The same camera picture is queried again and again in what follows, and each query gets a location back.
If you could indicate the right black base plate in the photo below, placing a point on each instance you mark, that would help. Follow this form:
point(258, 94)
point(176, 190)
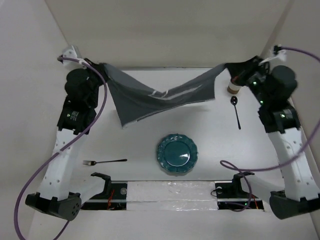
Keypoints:
point(228, 198)

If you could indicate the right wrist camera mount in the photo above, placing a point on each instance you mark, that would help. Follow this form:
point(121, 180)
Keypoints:
point(277, 53)

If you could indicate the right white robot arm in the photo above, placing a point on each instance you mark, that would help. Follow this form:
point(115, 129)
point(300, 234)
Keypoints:
point(272, 88)

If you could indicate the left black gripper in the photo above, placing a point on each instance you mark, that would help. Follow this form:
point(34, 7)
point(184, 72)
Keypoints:
point(99, 67)

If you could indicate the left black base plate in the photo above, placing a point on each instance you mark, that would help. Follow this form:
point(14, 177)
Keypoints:
point(115, 200)

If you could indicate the brown paper cup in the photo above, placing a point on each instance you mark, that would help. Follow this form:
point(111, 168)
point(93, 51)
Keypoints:
point(233, 88)

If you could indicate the black spoon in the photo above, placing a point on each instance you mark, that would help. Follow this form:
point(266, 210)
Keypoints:
point(234, 101)

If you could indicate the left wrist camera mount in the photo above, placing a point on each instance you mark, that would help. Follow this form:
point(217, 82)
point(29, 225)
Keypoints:
point(73, 52)

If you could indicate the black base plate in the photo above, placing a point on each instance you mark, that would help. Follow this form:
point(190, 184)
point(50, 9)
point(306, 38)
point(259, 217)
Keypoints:
point(228, 198)
point(115, 200)

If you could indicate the grey cloth placemat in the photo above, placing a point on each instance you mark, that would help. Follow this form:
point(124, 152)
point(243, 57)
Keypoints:
point(135, 101)

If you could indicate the silver fork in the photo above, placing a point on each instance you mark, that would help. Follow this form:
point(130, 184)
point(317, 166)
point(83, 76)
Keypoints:
point(93, 163)

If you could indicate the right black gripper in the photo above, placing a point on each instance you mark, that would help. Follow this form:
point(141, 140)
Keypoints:
point(239, 71)

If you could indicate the teal ceramic plate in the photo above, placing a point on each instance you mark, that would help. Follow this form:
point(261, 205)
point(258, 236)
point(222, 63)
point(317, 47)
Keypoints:
point(177, 153)

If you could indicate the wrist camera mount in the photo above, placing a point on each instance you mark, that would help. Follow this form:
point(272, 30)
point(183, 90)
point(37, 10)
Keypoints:
point(73, 52)
point(277, 53)

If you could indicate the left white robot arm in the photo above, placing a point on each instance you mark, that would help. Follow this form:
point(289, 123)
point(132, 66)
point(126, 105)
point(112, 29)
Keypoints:
point(56, 195)

